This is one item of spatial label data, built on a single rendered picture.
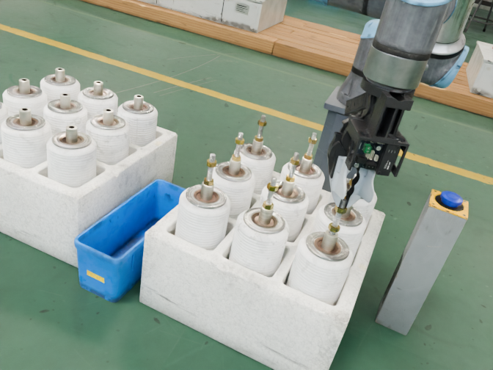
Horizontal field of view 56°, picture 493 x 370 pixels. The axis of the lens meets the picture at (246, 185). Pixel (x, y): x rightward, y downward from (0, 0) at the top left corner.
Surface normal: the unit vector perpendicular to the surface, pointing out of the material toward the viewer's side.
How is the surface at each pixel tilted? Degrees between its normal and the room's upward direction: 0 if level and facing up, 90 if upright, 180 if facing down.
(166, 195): 88
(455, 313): 0
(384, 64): 90
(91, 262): 92
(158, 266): 90
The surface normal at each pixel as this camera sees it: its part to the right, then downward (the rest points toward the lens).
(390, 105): 0.04, 0.53
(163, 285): -0.40, 0.41
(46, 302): 0.18, -0.84
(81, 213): 0.91, 0.34
